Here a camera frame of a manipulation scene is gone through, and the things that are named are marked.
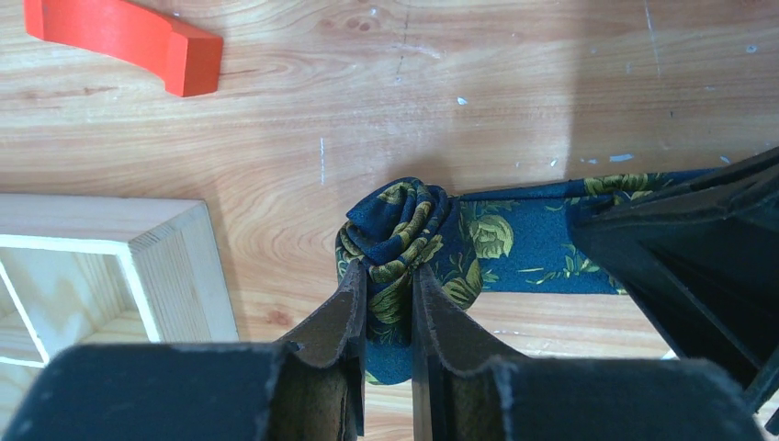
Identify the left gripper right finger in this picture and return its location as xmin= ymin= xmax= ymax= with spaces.
xmin=412 ymin=266 xmax=762 ymax=440

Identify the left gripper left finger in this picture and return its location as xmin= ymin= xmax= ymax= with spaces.
xmin=4 ymin=261 xmax=367 ymax=440

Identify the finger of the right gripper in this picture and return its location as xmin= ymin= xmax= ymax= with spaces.
xmin=743 ymin=345 xmax=778 ymax=412
xmin=569 ymin=149 xmax=778 ymax=387

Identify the navy yellow floral tie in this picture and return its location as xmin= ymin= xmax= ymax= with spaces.
xmin=335 ymin=171 xmax=697 ymax=385

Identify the wooden compartment tray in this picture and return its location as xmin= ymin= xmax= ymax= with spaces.
xmin=1 ymin=193 xmax=239 ymax=422

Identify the red plastic clip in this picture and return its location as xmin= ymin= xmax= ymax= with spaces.
xmin=23 ymin=1 xmax=223 ymax=97

